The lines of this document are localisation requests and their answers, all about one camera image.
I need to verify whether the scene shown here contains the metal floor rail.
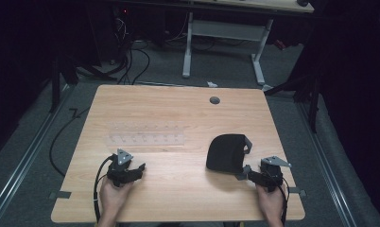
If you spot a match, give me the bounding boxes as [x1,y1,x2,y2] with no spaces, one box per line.
[0,84,73,221]
[295,102,357,227]

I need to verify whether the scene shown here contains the black floor cable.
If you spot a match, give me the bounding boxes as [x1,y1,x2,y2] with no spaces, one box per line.
[48,107,92,178]

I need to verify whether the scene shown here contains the white frame desk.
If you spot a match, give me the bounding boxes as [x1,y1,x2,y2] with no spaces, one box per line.
[181,0,315,87]

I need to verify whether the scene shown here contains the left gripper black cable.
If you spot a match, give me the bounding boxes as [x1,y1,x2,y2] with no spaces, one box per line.
[93,153,118,224]

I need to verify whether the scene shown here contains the black cloth pouch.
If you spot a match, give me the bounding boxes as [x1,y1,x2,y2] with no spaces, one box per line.
[205,133,253,182]

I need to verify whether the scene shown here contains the bundle of black cables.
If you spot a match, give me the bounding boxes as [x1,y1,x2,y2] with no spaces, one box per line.
[111,9,151,86]

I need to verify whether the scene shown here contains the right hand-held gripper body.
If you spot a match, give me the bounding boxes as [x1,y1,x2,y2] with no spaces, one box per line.
[259,155,292,193]

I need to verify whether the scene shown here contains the grey tape piece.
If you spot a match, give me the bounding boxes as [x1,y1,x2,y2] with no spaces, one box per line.
[48,190,72,201]
[288,186,307,198]

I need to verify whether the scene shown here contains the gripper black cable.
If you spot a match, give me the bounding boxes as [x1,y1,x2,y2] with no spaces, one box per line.
[262,169,291,227]
[93,153,118,224]

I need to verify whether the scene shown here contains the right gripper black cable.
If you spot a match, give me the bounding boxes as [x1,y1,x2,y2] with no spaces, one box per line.
[262,169,291,227]

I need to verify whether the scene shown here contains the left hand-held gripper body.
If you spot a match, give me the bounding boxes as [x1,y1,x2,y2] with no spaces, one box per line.
[106,148,135,188]

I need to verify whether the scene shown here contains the person's right hand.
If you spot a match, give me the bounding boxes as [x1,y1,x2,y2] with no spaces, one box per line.
[255,183,287,221]

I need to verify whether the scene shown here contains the black metal stand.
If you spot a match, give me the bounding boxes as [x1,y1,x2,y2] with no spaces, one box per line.
[263,70,322,134]
[48,55,118,114]

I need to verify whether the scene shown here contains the person's left hand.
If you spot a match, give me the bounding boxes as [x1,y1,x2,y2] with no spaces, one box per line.
[98,175,134,220]

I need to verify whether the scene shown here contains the clear acrylic rack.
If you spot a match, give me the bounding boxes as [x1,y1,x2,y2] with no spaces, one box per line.
[104,121,186,148]

